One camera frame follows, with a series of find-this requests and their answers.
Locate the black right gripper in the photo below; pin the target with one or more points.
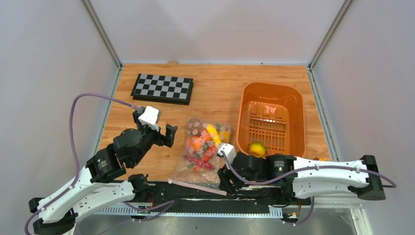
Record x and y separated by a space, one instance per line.
225 175

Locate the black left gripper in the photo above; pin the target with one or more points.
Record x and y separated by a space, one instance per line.
167 140

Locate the red chili pepper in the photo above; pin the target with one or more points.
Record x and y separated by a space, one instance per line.
200 163

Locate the clear zip top bag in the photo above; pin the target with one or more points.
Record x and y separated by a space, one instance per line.
190 175

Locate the yellow toy banana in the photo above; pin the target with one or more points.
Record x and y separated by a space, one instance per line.
214 135

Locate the orange plastic basket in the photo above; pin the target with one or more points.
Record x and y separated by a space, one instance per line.
272 115

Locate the orange toy carrot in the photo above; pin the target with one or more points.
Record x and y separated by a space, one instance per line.
208 154

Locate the yellow wrinkled round fruit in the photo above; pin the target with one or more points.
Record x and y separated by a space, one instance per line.
224 136

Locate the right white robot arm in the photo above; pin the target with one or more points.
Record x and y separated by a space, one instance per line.
304 178

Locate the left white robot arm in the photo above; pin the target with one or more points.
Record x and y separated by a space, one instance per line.
59 212

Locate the black grey chessboard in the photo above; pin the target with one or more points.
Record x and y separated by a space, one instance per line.
163 89

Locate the yellow green toy lemon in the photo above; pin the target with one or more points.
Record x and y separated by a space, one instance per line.
257 149

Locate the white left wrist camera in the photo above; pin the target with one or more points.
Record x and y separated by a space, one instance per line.
150 117

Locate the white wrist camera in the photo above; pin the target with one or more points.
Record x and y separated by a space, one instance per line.
150 117
227 152

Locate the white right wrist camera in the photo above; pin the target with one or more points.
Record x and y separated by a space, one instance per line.
227 152

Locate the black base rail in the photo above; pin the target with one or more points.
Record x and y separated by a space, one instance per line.
165 197

